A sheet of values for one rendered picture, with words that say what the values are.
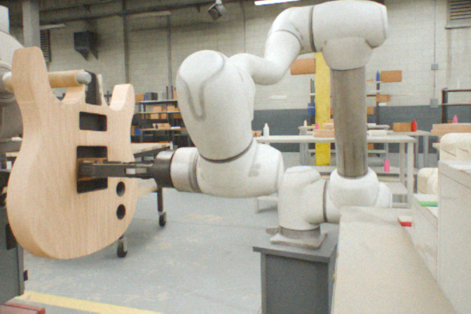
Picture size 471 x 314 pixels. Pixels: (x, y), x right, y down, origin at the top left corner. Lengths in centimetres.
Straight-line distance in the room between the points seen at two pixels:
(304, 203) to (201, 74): 87
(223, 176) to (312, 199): 71
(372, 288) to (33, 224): 57
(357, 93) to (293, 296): 73
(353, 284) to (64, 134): 59
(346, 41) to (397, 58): 1076
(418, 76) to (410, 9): 193
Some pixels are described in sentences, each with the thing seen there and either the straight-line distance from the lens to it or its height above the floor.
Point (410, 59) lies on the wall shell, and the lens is 1183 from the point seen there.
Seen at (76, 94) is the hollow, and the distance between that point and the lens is 84.
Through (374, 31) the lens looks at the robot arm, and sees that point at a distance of 104.
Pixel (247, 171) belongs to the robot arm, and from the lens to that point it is 62.
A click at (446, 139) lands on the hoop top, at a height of 112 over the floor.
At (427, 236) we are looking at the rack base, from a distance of 63.
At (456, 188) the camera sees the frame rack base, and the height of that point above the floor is 108.
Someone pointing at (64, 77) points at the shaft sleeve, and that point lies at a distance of 80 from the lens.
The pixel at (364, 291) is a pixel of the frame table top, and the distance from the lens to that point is 55.
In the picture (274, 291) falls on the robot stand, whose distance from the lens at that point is 140.
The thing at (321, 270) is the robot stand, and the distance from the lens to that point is 133.
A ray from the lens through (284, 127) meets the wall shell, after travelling 1177.
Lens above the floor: 117
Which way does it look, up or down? 3 degrees down
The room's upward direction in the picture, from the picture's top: 1 degrees counter-clockwise
